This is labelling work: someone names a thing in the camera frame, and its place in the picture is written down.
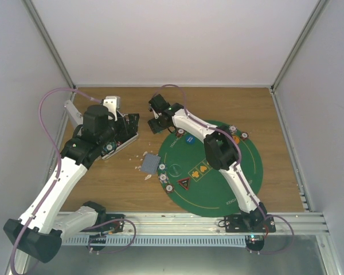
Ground red 100 chip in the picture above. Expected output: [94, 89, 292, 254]
[240, 131, 249, 140]
[165, 184, 174, 194]
[175, 128, 185, 138]

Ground blue small blind button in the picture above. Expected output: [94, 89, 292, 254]
[185, 135, 196, 145]

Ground blue 50 chips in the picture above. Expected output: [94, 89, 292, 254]
[158, 163, 167, 171]

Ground clear round dealer button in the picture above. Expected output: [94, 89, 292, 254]
[168, 164, 182, 178]

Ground blue orange chip stack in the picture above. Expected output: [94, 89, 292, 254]
[229, 125, 237, 134]
[158, 173, 169, 184]

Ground black red triangular all-in button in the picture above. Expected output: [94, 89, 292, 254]
[177, 177, 191, 190]

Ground orange big blind button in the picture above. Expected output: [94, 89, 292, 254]
[233, 135, 240, 144]

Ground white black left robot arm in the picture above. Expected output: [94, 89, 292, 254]
[3, 101, 140, 263]

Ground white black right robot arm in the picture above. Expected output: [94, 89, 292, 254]
[148, 94, 267, 232]

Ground silver aluminium poker case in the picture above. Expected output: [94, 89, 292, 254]
[64, 100, 140, 160]

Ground chip stack inside case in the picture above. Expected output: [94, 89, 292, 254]
[104, 143, 116, 154]

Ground blue playing card deck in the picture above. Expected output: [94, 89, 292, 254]
[140, 154, 161, 175]

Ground round green poker mat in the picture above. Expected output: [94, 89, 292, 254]
[157, 120, 264, 218]

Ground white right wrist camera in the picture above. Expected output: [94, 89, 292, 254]
[148, 105, 159, 119]

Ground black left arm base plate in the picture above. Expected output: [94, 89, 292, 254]
[81, 213, 125, 234]

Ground grey slotted cable duct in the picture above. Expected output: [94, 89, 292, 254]
[62, 234, 246, 248]

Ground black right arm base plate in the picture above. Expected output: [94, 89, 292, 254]
[220, 214, 276, 233]

